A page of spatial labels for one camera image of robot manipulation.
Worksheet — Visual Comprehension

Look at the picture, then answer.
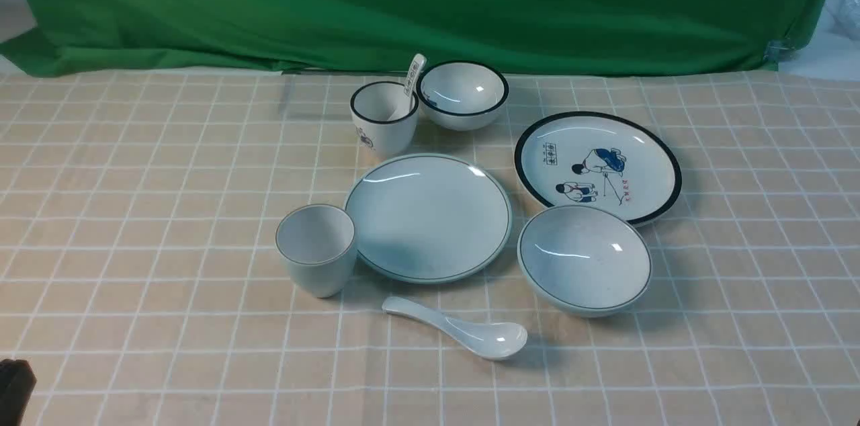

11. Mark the black-rimmed illustrated plate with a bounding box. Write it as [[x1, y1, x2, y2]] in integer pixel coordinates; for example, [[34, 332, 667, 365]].
[[514, 111, 683, 226]]

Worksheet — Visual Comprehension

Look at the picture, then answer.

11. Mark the white ceramic soup spoon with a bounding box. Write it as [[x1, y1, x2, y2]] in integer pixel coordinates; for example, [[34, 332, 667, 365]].
[[382, 296, 528, 361]]

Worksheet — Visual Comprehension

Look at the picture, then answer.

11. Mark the pale grey-rimmed cup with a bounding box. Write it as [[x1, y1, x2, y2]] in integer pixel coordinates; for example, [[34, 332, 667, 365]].
[[275, 204, 357, 298]]

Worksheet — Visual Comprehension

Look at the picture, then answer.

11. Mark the metal clip on backdrop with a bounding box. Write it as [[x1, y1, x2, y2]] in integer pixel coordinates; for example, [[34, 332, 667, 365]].
[[763, 40, 796, 65]]

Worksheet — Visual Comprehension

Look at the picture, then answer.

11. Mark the black-rimmed white bowl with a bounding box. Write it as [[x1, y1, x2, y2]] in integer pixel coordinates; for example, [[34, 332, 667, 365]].
[[417, 60, 509, 132]]

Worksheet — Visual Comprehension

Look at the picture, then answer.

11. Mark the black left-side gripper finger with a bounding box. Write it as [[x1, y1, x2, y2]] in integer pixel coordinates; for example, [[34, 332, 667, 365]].
[[0, 359, 37, 426]]

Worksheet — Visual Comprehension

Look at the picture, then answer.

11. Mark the pale grey-rimmed bowl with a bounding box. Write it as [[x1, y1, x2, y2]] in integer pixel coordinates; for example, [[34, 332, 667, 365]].
[[517, 205, 653, 318]]

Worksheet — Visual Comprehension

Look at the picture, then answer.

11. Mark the black-rimmed white cup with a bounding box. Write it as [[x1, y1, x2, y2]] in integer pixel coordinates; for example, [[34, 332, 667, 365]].
[[350, 82, 419, 159]]

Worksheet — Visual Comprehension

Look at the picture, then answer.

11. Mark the green backdrop cloth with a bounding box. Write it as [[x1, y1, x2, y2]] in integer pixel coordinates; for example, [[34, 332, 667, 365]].
[[2, 0, 826, 77]]

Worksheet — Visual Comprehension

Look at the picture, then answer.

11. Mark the white printed spoon in cup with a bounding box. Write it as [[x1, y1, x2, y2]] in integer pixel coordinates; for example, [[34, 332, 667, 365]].
[[389, 53, 427, 121]]

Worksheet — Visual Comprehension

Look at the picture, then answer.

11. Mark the pale green-rimmed plate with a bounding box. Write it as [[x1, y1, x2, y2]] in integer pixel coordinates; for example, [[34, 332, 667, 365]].
[[344, 153, 514, 284]]

